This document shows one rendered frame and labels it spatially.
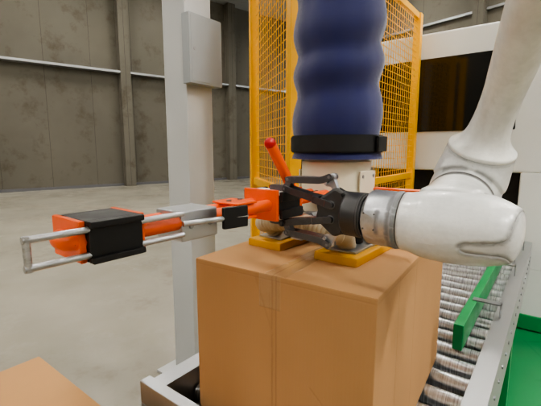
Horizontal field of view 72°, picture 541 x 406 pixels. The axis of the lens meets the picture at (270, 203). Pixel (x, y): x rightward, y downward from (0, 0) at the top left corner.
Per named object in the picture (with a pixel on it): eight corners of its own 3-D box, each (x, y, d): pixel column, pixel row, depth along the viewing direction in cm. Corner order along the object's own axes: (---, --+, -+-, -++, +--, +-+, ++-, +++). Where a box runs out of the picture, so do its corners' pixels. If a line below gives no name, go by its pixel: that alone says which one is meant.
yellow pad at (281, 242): (320, 223, 118) (320, 207, 117) (349, 227, 111) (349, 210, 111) (247, 245, 91) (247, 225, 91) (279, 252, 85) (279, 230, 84)
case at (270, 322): (318, 324, 135) (320, 216, 130) (436, 358, 113) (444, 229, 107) (200, 424, 86) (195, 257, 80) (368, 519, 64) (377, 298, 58)
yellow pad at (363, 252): (377, 231, 106) (378, 214, 105) (414, 237, 99) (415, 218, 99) (313, 259, 80) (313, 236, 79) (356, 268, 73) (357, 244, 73)
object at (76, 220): (117, 240, 54) (114, 206, 53) (146, 249, 49) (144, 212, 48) (54, 253, 47) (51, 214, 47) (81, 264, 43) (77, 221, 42)
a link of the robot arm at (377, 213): (391, 255, 55) (353, 248, 59) (410, 242, 62) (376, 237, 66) (395, 194, 54) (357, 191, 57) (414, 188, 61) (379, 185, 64)
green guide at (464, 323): (506, 245, 243) (507, 231, 242) (526, 247, 237) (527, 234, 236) (451, 349, 118) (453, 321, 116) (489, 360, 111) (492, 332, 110)
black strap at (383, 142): (320, 151, 108) (321, 137, 107) (400, 151, 93) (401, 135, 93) (272, 152, 90) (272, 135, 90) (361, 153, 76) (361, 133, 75)
